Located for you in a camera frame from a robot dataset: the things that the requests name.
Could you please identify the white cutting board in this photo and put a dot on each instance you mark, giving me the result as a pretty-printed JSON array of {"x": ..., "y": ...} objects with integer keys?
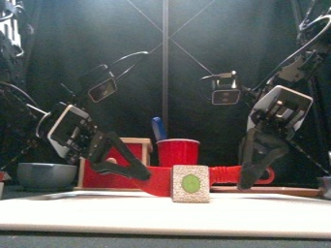
[{"x": 163, "y": 213}]

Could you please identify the toy sushi roll green centre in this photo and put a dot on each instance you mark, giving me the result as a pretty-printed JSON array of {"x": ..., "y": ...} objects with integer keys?
[{"x": 190, "y": 184}]

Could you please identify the red toy knife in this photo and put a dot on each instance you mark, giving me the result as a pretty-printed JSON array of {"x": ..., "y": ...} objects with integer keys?
[{"x": 224, "y": 174}]

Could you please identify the blue toy utensil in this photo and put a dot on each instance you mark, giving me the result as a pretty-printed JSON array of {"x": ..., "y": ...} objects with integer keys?
[{"x": 158, "y": 129}]

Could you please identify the tan wooden block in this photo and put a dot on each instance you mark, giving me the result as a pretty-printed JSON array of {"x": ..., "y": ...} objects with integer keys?
[{"x": 96, "y": 180}]

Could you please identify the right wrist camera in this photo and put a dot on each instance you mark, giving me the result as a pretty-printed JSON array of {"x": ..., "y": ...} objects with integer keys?
[{"x": 226, "y": 92}]

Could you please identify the pink-brown plastic tray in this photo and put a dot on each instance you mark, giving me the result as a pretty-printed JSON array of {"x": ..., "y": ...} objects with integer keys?
[{"x": 285, "y": 191}]

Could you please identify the vertical metal frame pole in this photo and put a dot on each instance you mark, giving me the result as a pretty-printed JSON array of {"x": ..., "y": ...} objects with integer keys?
[{"x": 164, "y": 64}]

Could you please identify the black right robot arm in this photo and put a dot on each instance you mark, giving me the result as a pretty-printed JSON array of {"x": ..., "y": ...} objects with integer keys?
[{"x": 302, "y": 66}]

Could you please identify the grey-blue toy pot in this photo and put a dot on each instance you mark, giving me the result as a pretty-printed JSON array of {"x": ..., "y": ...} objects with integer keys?
[{"x": 46, "y": 176}]

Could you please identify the red plastic cup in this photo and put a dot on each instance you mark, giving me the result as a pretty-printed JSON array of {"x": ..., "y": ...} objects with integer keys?
[{"x": 178, "y": 153}]

